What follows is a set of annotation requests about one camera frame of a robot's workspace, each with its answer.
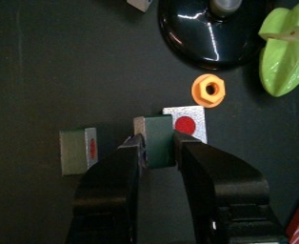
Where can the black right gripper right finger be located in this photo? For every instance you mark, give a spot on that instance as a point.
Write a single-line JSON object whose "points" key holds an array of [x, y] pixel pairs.
{"points": [[222, 190]]}

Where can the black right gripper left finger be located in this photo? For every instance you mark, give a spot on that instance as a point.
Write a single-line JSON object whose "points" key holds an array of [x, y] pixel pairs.
{"points": [[107, 187]]}

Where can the green sushi piece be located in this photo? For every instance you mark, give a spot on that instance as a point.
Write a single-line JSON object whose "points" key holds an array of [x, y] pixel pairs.
{"points": [[75, 152], [158, 143]]}

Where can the white sushi piece red centre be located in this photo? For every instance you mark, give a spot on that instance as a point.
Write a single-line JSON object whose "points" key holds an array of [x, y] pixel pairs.
{"points": [[189, 122]]}

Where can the orange plastic hex nut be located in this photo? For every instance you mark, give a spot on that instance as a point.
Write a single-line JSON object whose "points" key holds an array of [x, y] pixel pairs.
{"points": [[208, 90]]}

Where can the green toy star fruit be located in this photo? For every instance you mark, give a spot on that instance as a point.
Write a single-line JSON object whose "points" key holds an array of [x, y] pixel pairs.
{"points": [[285, 54]]}

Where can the grey white block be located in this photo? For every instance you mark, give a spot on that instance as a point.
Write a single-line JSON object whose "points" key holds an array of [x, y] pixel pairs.
{"points": [[139, 4]]}

